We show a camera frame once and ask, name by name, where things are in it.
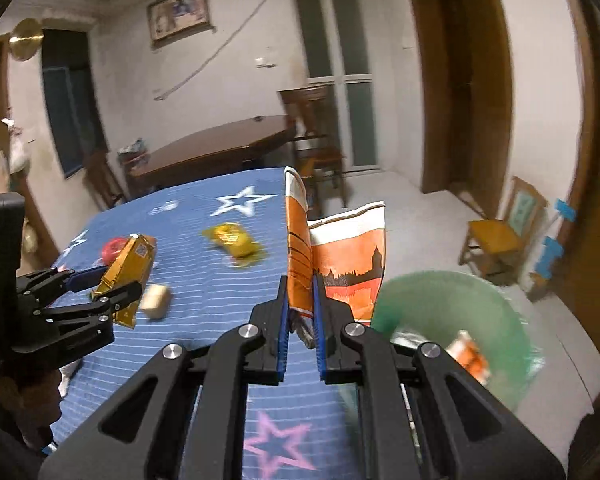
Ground orange white snack bag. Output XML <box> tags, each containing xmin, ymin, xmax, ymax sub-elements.
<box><xmin>284</xmin><ymin>167</ymin><xmax>386</xmax><ymax>325</ymax></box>

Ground yellow plastic wrapper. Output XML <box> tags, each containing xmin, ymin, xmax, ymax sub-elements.
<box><xmin>202</xmin><ymin>222</ymin><xmax>265</xmax><ymax>268</ymax></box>

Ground brown open doorway frame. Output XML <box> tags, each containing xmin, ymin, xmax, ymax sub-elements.
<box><xmin>411</xmin><ymin>0</ymin><xmax>513</xmax><ymax>218</ymax></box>

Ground white glass balcony door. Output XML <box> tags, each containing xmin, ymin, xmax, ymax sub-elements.
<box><xmin>294</xmin><ymin>0</ymin><xmax>379</xmax><ymax>171</ymax></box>

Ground green-lined trash bin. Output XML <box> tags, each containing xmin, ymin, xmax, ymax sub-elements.
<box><xmin>372</xmin><ymin>271</ymin><xmax>544</xmax><ymax>411</ymax></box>

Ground dark wooden side chair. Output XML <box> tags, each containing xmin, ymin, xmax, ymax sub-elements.
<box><xmin>84</xmin><ymin>151</ymin><xmax>126</xmax><ymax>209</ymax></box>

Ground gold round wall clock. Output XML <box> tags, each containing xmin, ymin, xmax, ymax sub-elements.
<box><xmin>8</xmin><ymin>18</ymin><xmax>44</xmax><ymax>62</ymax></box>

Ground person's left hand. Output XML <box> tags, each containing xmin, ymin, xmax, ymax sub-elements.
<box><xmin>0</xmin><ymin>370</ymin><xmax>61</xmax><ymax>448</ymax></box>

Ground brown wooden door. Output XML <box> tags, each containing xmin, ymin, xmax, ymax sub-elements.
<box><xmin>544</xmin><ymin>0</ymin><xmax>600</xmax><ymax>376</ymax></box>

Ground red apple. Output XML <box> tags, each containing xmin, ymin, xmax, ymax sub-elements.
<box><xmin>100</xmin><ymin>237</ymin><xmax>128</xmax><ymax>266</ymax></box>

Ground blue star-pattern bed sheet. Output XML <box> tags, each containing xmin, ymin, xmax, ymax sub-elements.
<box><xmin>53</xmin><ymin>168</ymin><xmax>361</xmax><ymax>479</ymax></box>

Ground orange white carton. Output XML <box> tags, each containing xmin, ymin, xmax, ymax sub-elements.
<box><xmin>446</xmin><ymin>330</ymin><xmax>491</xmax><ymax>386</ymax></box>

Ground wall cable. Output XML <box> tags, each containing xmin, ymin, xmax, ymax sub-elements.
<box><xmin>152</xmin><ymin>0</ymin><xmax>288</xmax><ymax>102</ymax></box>

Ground small yellow wooden chair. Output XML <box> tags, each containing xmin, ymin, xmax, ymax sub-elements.
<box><xmin>457</xmin><ymin>176</ymin><xmax>547</xmax><ymax>278</ymax></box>

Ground beige sponge block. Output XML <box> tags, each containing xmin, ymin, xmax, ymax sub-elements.
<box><xmin>138</xmin><ymin>284</ymin><xmax>172</xmax><ymax>320</ymax></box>

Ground dark wooden round table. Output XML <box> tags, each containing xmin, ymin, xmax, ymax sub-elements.
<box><xmin>130</xmin><ymin>115</ymin><xmax>294</xmax><ymax>191</ymax></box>

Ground dark window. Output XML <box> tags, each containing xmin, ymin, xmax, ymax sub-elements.
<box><xmin>41</xmin><ymin>28</ymin><xmax>108</xmax><ymax>178</ymax></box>

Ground framed wall picture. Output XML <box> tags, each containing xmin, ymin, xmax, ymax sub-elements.
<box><xmin>147</xmin><ymin>0</ymin><xmax>213</xmax><ymax>50</ymax></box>

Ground gold foil box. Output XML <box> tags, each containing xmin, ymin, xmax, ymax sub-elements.
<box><xmin>90</xmin><ymin>233</ymin><xmax>158</xmax><ymax>330</ymax></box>

